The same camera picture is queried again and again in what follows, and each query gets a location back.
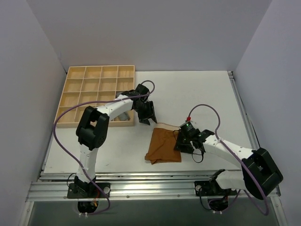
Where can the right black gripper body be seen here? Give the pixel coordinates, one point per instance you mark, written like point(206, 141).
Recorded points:
point(182, 143)

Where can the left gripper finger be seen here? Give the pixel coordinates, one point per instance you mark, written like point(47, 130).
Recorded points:
point(146, 122)
point(153, 117)

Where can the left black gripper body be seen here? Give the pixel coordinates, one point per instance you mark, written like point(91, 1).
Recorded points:
point(146, 112)

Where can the brown underwear cream waistband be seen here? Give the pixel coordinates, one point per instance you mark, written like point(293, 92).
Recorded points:
point(162, 143)

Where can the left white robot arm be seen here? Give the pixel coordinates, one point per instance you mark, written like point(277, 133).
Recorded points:
point(93, 126)

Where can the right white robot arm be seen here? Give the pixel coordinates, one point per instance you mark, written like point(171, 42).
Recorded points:
point(258, 174)

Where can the grey rolled sock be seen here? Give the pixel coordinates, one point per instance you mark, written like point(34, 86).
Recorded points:
point(124, 117)

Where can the wooden compartment tray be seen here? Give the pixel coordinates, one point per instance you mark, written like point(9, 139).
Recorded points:
point(94, 83)

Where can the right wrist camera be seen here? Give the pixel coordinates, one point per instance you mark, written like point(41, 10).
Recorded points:
point(189, 128)

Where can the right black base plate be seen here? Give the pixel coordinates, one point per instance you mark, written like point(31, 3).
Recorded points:
point(207, 188)

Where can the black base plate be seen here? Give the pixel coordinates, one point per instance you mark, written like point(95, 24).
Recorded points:
point(75, 192)
point(207, 188)

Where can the aluminium rail frame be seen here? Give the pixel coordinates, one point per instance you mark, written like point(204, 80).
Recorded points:
point(137, 187)

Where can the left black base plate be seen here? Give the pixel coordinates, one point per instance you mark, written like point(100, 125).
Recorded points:
point(75, 192)

